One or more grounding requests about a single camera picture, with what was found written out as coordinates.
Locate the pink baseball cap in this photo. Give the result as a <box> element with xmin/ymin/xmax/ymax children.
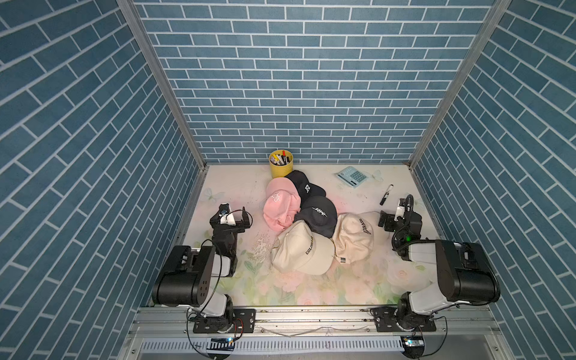
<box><xmin>262</xmin><ymin>177</ymin><xmax>301</xmax><ymax>232</ymax></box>

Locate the yellow pen cup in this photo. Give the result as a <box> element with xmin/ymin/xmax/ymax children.
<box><xmin>268</xmin><ymin>149</ymin><xmax>293</xmax><ymax>179</ymax></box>

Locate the aluminium front rail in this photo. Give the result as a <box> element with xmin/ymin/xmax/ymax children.
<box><xmin>119</xmin><ymin>305</ymin><xmax>513</xmax><ymax>359</ymax></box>

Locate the black cap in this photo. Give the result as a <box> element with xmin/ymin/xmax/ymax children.
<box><xmin>294</xmin><ymin>196</ymin><xmax>338</xmax><ymax>239</ymax></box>
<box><xmin>286</xmin><ymin>170</ymin><xmax>326</xmax><ymax>203</ymax></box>

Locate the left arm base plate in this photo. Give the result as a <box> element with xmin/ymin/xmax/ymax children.
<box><xmin>190</xmin><ymin>307</ymin><xmax>257</xmax><ymax>335</ymax></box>

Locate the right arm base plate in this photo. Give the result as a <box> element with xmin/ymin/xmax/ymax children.
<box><xmin>369</xmin><ymin>306</ymin><xmax>437</xmax><ymax>332</ymax></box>

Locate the beige Colorado cap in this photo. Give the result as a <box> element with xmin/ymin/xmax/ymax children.
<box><xmin>331</xmin><ymin>211</ymin><xmax>379</xmax><ymax>265</ymax></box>
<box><xmin>271</xmin><ymin>220</ymin><xmax>335</xmax><ymax>275</ymax></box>

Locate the black cap front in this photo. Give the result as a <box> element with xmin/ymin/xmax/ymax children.
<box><xmin>294</xmin><ymin>196</ymin><xmax>338</xmax><ymax>239</ymax></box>

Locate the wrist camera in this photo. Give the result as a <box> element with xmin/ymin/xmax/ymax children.
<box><xmin>220</xmin><ymin>213</ymin><xmax>236</xmax><ymax>226</ymax></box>
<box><xmin>394</xmin><ymin>205</ymin><xmax>405</xmax><ymax>221</ymax></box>

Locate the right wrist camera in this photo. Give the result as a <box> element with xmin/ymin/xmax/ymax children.
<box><xmin>394</xmin><ymin>205</ymin><xmax>405</xmax><ymax>221</ymax></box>

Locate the black white marker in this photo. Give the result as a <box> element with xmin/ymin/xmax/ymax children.
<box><xmin>379</xmin><ymin>184</ymin><xmax>394</xmax><ymax>206</ymax></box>

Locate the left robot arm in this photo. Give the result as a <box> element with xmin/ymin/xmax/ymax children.
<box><xmin>152</xmin><ymin>203</ymin><xmax>253</xmax><ymax>333</ymax></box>

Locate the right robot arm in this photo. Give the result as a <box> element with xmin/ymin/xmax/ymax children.
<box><xmin>370</xmin><ymin>194</ymin><xmax>500</xmax><ymax>332</ymax></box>

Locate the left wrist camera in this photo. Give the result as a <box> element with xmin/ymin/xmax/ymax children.
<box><xmin>220</xmin><ymin>213</ymin><xmax>236</xmax><ymax>226</ymax></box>

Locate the black cap rear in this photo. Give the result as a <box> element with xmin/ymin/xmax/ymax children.
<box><xmin>286</xmin><ymin>170</ymin><xmax>326</xmax><ymax>203</ymax></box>

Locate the light blue calculator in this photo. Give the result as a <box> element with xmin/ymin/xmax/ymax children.
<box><xmin>336</xmin><ymin>166</ymin><xmax>368</xmax><ymax>188</ymax></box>

